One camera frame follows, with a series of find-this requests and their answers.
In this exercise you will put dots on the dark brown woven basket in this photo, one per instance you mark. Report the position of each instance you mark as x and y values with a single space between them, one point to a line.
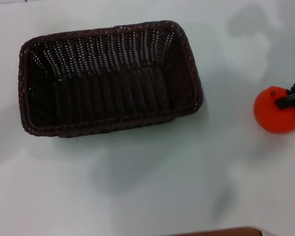
108 86

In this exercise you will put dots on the orange tangerine fruit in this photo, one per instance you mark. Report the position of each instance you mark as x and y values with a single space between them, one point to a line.
270 115

